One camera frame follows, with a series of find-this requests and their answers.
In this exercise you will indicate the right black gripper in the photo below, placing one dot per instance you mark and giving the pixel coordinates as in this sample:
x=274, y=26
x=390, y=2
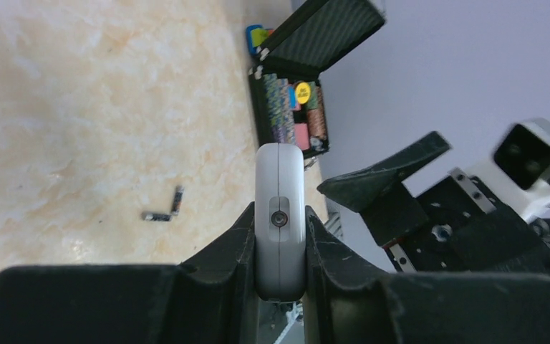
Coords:
x=454, y=226

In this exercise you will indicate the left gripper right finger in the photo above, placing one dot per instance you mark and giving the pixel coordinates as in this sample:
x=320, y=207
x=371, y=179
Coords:
x=349, y=300

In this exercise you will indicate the white remote control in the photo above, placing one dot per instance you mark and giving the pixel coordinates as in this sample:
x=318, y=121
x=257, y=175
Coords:
x=280, y=223

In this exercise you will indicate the black poker chip case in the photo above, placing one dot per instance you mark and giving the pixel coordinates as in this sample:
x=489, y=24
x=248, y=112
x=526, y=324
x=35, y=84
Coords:
x=315, y=37

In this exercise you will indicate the black battery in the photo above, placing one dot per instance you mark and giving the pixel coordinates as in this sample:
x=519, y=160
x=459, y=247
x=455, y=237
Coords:
x=177, y=200
x=152, y=216

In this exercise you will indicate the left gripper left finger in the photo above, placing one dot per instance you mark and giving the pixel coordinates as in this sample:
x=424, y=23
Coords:
x=208, y=298

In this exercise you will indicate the yellow dealer button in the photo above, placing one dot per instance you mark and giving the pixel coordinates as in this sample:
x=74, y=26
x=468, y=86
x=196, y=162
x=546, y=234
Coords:
x=302, y=91

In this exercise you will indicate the blue round chip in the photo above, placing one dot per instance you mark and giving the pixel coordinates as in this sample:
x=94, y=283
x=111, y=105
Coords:
x=292, y=98

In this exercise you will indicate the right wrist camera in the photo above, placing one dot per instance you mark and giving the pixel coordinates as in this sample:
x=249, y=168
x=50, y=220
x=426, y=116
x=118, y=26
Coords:
x=518, y=171

